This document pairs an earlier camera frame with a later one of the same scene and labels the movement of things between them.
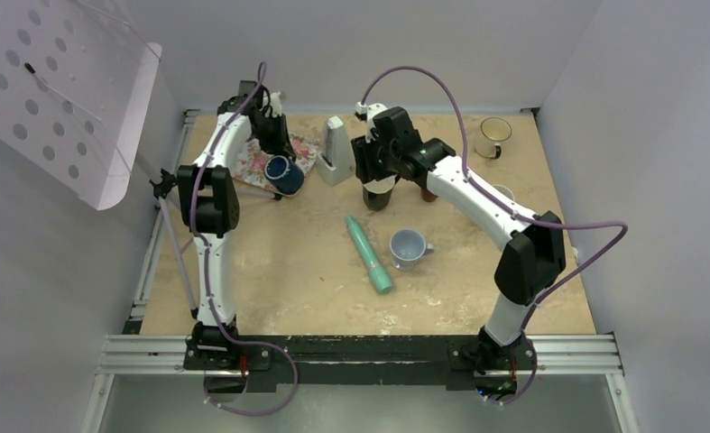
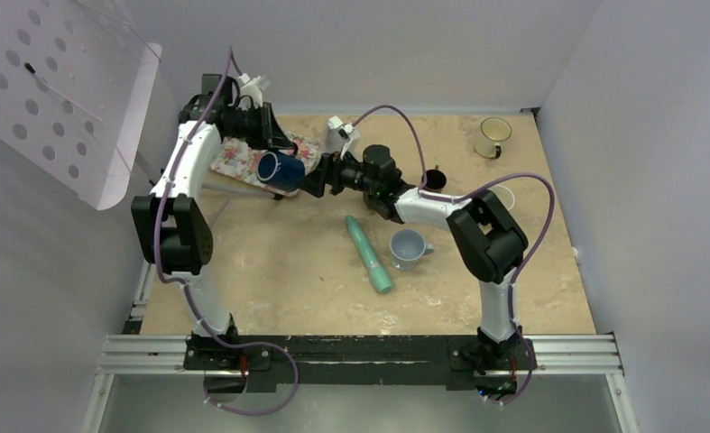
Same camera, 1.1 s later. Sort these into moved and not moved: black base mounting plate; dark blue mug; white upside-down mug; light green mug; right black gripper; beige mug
Moved: dark blue mug; right black gripper
Not moved: black base mounting plate; white upside-down mug; light green mug; beige mug
